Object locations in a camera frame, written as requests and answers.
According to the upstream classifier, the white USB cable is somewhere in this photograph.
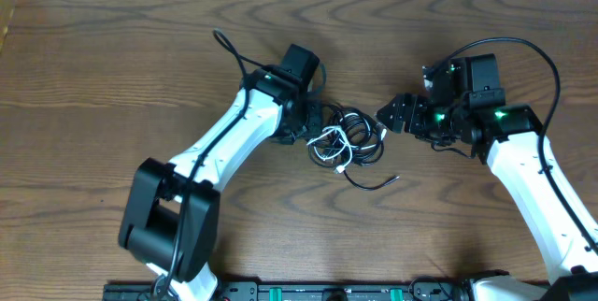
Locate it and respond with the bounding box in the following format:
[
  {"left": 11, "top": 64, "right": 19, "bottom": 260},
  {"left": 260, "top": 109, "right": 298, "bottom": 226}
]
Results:
[{"left": 306, "top": 111, "right": 389, "bottom": 175}]

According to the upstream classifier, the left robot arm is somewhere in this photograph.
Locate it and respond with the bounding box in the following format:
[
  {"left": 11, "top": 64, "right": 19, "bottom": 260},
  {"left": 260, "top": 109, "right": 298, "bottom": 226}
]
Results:
[{"left": 118, "top": 29, "right": 325, "bottom": 300}]

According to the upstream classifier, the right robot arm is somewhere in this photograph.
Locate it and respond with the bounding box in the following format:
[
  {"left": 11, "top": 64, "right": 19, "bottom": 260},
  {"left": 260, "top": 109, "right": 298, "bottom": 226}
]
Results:
[{"left": 376, "top": 50, "right": 597, "bottom": 300}]

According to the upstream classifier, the long black USB cable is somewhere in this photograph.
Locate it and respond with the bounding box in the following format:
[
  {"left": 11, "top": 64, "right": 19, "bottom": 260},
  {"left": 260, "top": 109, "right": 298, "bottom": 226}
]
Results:
[{"left": 321, "top": 104, "right": 401, "bottom": 192}]

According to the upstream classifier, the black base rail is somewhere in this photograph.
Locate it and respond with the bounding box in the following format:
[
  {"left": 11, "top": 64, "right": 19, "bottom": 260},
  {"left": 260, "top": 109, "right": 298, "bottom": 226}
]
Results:
[{"left": 102, "top": 270, "right": 557, "bottom": 301}]

